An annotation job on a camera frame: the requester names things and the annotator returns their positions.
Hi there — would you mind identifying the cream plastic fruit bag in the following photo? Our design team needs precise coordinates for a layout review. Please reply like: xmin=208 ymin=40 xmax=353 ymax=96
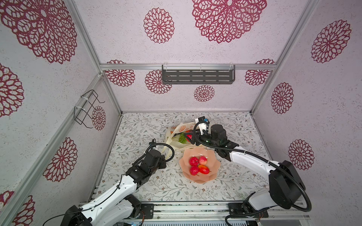
xmin=164 ymin=122 xmax=196 ymax=155

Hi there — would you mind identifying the red yellow peach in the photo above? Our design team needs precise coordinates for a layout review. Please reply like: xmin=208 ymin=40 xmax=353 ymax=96
xmin=199 ymin=156 xmax=207 ymax=165

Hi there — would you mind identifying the red yellow mango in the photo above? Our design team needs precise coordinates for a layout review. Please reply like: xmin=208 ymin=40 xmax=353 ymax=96
xmin=198 ymin=165 xmax=210 ymax=175

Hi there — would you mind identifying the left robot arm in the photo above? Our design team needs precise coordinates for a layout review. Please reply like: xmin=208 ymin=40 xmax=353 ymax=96
xmin=61 ymin=149 xmax=167 ymax=226

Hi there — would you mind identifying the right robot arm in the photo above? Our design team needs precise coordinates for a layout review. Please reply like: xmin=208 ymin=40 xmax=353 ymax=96
xmin=191 ymin=121 xmax=312 ymax=215

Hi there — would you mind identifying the green grape bunch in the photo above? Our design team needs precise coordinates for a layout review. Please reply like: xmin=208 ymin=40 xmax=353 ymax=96
xmin=178 ymin=133 xmax=188 ymax=144

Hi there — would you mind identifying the pink scalloped bowl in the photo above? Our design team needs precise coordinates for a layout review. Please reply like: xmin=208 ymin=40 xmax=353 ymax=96
xmin=179 ymin=147 xmax=221 ymax=184

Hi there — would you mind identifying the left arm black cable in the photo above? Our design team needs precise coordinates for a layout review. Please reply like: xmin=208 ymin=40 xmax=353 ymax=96
xmin=131 ymin=142 xmax=175 ymax=167

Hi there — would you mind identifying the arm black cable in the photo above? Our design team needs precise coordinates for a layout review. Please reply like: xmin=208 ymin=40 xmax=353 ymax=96
xmin=193 ymin=121 xmax=312 ymax=226
xmin=131 ymin=142 xmax=175 ymax=167

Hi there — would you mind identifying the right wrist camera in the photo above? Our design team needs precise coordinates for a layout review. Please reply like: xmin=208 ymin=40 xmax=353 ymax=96
xmin=195 ymin=116 xmax=210 ymax=135

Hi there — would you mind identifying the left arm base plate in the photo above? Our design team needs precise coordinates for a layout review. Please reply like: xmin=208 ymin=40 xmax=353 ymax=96
xmin=125 ymin=195 xmax=155 ymax=219

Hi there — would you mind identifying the grey wall shelf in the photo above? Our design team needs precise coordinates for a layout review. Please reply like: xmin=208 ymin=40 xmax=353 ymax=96
xmin=161 ymin=65 xmax=235 ymax=85

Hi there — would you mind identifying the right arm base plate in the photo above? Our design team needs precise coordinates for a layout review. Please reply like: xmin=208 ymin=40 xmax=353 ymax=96
xmin=228 ymin=192 xmax=269 ymax=218

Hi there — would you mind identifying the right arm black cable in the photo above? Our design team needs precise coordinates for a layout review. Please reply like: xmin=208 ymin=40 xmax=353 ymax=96
xmin=193 ymin=121 xmax=312 ymax=226

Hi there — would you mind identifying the black wire wall rack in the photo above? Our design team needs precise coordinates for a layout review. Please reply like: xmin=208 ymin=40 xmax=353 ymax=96
xmin=73 ymin=89 xmax=107 ymax=131

